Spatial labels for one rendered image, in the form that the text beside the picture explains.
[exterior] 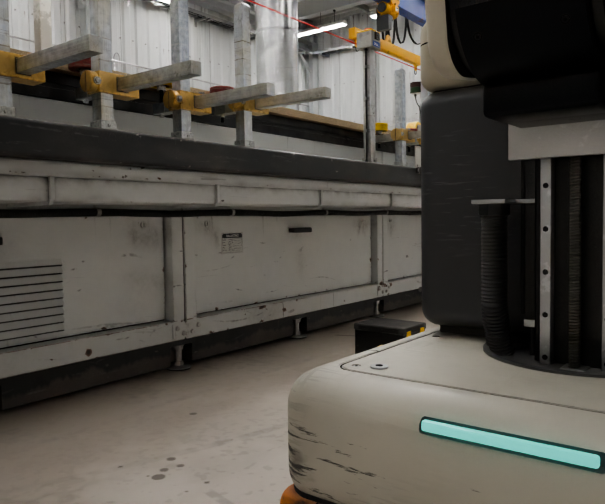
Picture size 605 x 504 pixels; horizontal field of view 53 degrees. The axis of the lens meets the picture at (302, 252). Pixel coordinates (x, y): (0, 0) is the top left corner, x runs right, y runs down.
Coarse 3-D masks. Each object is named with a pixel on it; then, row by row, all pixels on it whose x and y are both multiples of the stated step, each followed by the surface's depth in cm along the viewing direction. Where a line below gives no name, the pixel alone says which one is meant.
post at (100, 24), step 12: (96, 0) 144; (108, 0) 146; (96, 12) 144; (108, 12) 146; (96, 24) 145; (108, 24) 146; (108, 36) 147; (108, 48) 147; (96, 60) 145; (108, 60) 147; (96, 96) 146; (108, 96) 147; (96, 108) 146; (108, 108) 147; (96, 120) 147; (108, 120) 147
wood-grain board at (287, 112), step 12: (12, 48) 147; (60, 72) 160; (72, 72) 160; (120, 72) 171; (276, 108) 226; (288, 108) 231; (312, 120) 244; (324, 120) 250; (336, 120) 257; (384, 132) 289
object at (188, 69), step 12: (192, 60) 132; (144, 72) 142; (156, 72) 139; (168, 72) 137; (180, 72) 134; (192, 72) 132; (120, 84) 147; (132, 84) 144; (144, 84) 142; (156, 84) 142; (84, 96) 156
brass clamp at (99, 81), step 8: (88, 72) 143; (96, 72) 144; (104, 72) 145; (80, 80) 145; (88, 80) 143; (96, 80) 143; (104, 80) 145; (112, 80) 147; (88, 88) 143; (96, 88) 144; (104, 88) 145; (112, 88) 147; (120, 96) 150; (128, 96) 151; (136, 96) 152
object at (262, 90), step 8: (240, 88) 157; (248, 88) 156; (256, 88) 154; (264, 88) 152; (272, 88) 154; (200, 96) 166; (208, 96) 164; (216, 96) 163; (224, 96) 161; (232, 96) 159; (240, 96) 157; (248, 96) 156; (256, 96) 155; (264, 96) 155; (160, 104) 176; (200, 104) 166; (208, 104) 165; (216, 104) 164; (224, 104) 164; (160, 112) 176; (168, 112) 175
